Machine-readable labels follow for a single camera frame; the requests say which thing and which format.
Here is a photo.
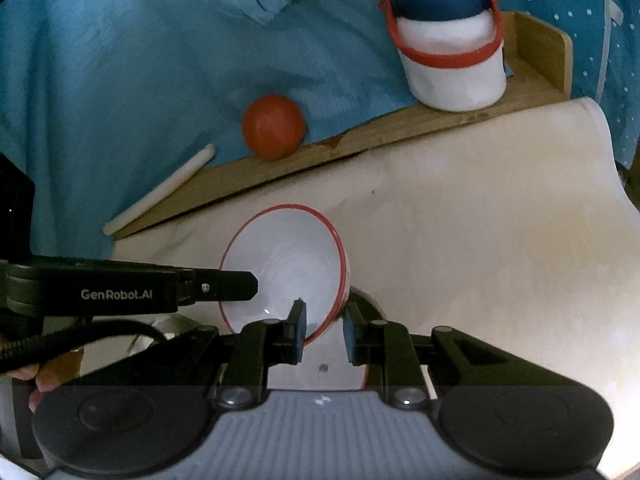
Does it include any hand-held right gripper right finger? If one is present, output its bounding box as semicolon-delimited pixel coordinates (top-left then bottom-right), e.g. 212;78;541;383
341;302;557;409

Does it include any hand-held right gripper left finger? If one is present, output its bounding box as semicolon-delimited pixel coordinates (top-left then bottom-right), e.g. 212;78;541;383
85;298;309;409

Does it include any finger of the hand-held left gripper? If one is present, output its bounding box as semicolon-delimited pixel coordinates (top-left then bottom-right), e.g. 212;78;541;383
175;268;260;307

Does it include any plain white red-rimmed bowl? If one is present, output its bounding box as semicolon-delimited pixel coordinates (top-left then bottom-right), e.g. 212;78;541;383
218;204;354;349

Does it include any person's left hand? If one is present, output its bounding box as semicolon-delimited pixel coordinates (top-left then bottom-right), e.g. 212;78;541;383
9;349;85;415

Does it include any white rolling stick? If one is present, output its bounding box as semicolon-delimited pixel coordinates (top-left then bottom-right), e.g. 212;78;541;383
102;143;217;236

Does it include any wooden board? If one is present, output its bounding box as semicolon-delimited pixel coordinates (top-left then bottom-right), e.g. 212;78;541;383
112;10;574;241

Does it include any cream mat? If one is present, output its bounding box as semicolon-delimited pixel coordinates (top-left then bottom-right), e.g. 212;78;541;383
112;97;640;480

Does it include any red tomato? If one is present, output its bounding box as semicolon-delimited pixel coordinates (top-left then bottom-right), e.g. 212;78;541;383
242;94;307;162

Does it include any teal cloth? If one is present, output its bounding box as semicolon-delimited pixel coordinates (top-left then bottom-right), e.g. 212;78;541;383
0;0;417;262

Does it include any blue white-dotted cloth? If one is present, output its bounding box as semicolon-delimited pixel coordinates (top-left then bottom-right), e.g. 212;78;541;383
465;0;640;211

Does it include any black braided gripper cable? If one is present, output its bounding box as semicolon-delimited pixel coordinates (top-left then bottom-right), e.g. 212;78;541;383
0;319;168;375

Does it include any white bucket red handle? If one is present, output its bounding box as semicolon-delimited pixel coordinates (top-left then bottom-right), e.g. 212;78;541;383
377;0;508;112

